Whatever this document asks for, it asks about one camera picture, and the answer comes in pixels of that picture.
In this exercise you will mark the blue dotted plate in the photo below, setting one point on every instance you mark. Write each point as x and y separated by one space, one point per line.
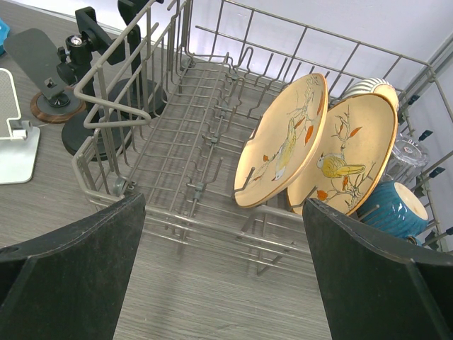
4 31

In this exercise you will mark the round wooden phone stand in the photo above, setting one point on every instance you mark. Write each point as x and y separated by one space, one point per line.
34 52

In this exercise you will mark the white ribbed cup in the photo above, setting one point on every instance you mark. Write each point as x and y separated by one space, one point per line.
375 86

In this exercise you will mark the blue mug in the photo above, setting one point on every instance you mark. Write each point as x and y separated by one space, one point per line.
394 209

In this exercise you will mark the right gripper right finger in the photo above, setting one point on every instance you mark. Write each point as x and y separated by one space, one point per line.
374 285

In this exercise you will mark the black stand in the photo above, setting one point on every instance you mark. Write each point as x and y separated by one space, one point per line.
134 96
75 62

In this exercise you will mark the metal dish rack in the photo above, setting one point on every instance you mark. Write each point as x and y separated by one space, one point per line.
221 65

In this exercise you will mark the white folding phone stand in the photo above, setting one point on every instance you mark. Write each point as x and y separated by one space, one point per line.
19 138

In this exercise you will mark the left yellow bird plate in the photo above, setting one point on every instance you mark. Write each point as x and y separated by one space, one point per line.
283 142

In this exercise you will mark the clear glass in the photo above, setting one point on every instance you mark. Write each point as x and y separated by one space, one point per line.
408 158

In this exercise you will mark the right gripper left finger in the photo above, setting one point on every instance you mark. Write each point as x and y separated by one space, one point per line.
71 282

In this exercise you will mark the right yellow bird plate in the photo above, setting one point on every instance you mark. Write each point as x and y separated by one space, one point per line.
355 147

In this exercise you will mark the yellow bird plate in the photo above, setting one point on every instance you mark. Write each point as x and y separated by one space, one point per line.
355 147
283 142

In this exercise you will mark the black stand front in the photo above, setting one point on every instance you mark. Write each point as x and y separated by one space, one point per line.
75 62

